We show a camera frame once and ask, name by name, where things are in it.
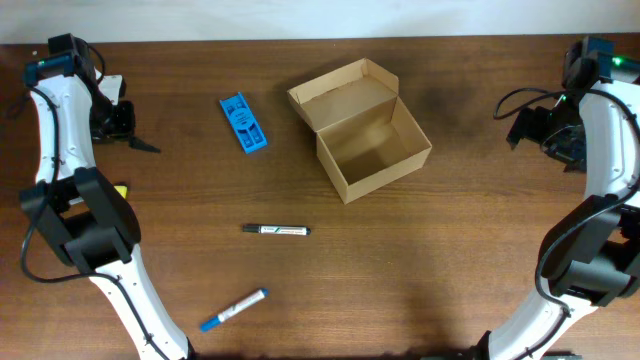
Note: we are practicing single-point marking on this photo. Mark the black whiteboard marker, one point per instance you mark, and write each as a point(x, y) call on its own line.
point(276, 229)

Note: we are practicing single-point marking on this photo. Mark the blue whiteboard duster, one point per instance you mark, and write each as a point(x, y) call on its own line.
point(244, 123)

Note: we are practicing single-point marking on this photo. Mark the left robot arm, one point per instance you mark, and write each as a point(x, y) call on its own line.
point(80, 225)

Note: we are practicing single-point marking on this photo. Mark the yellow highlighter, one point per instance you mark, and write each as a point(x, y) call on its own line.
point(121, 189)

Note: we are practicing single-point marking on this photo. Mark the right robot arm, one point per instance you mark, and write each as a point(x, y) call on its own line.
point(591, 257)

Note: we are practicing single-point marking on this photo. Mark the blue whiteboard marker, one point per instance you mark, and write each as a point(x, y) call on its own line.
point(234, 309)

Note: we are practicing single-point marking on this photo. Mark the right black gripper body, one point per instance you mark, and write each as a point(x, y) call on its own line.
point(560, 131)

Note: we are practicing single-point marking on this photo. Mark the cardboard box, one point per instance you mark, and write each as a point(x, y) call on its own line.
point(366, 137)

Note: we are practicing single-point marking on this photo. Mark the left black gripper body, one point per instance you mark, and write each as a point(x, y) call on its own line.
point(113, 121)

